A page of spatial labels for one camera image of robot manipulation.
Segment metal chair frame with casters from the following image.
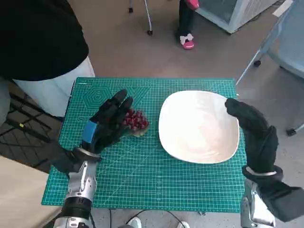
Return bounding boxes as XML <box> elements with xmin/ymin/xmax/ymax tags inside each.
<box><xmin>127</xmin><ymin>0</ymin><xmax>154</xmax><ymax>36</ymax></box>

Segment green cutting mat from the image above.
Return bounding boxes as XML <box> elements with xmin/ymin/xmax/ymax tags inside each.
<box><xmin>41</xmin><ymin>76</ymin><xmax>248</xmax><ymax>214</ymax></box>

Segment white square plate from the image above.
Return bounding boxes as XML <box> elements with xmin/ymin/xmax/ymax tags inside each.
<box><xmin>157</xmin><ymin>90</ymin><xmax>240</xmax><ymax>165</ymax></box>

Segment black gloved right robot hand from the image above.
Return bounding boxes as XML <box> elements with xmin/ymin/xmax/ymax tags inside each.
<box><xmin>224</xmin><ymin>97</ymin><xmax>279</xmax><ymax>176</ymax></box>

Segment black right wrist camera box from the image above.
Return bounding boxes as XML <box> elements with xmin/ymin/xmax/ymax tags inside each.
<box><xmin>258</xmin><ymin>180</ymin><xmax>304</xmax><ymax>223</ymax></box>

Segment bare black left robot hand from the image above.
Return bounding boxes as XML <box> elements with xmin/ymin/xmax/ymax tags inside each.
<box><xmin>82</xmin><ymin>89</ymin><xmax>134</xmax><ymax>155</ymax></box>

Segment red toy grapes with leaf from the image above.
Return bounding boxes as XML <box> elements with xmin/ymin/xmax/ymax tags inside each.
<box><xmin>122</xmin><ymin>108</ymin><xmax>150</xmax><ymax>138</ymax></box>

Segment person with pink shoe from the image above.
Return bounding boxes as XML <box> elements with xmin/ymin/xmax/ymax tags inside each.
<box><xmin>175</xmin><ymin>0</ymin><xmax>200</xmax><ymax>51</ymax></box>

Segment white cabinet with grey panel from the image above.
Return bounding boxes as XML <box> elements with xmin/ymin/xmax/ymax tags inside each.
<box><xmin>194</xmin><ymin>0</ymin><xmax>293</xmax><ymax>35</ymax></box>

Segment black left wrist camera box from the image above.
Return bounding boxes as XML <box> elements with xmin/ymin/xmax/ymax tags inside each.
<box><xmin>49</xmin><ymin>140</ymin><xmax>82</xmax><ymax>174</ymax></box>

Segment black wire rack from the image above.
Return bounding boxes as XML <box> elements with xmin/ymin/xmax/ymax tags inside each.
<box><xmin>0</xmin><ymin>80</ymin><xmax>64</xmax><ymax>173</ymax></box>

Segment pale blue chair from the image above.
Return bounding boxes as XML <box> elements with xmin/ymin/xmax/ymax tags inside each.
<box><xmin>235</xmin><ymin>0</ymin><xmax>304</xmax><ymax>137</ymax></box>

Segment light wooden board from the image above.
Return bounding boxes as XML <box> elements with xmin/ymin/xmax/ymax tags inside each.
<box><xmin>0</xmin><ymin>155</ymin><xmax>51</xmax><ymax>228</ymax></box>

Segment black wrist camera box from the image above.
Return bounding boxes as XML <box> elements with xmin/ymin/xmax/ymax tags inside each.
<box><xmin>49</xmin><ymin>140</ymin><xmax>82</xmax><ymax>174</ymax></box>
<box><xmin>258</xmin><ymin>180</ymin><xmax>304</xmax><ymax>223</ymax></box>

